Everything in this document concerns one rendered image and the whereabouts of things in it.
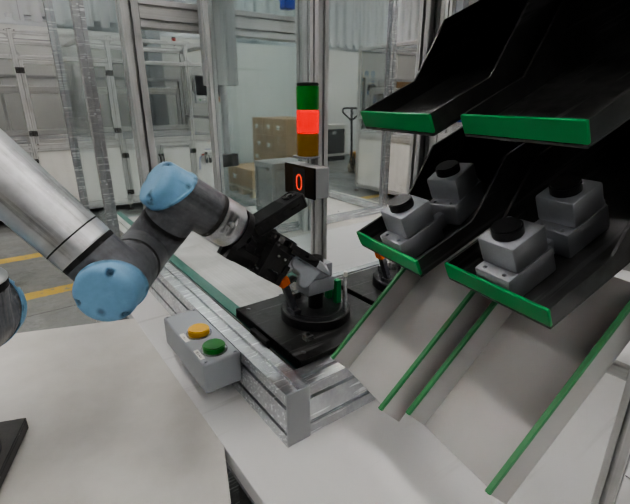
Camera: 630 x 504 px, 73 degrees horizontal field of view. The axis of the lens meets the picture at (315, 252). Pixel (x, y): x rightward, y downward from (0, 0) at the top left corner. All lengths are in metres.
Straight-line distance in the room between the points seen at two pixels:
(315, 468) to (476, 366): 0.29
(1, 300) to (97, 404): 0.25
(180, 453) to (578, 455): 0.62
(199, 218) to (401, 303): 0.33
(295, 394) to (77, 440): 0.37
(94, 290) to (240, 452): 0.35
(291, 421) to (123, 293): 0.33
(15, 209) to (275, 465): 0.49
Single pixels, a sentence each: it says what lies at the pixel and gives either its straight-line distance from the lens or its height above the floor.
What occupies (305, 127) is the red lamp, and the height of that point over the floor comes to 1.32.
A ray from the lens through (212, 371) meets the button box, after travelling 0.79.
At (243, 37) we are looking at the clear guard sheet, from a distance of 1.32.
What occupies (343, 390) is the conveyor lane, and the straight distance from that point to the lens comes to 0.77.
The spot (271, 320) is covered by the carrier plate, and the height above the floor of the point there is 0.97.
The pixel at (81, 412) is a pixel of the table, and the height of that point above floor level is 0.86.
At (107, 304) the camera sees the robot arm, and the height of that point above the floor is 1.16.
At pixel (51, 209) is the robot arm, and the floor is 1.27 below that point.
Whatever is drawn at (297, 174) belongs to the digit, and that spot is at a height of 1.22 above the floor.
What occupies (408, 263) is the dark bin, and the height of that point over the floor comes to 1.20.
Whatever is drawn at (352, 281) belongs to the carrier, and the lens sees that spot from 1.04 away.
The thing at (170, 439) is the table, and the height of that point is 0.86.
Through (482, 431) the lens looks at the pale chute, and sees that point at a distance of 0.57.
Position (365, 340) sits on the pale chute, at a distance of 0.68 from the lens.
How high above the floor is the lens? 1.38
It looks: 20 degrees down
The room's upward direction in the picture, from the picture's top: straight up
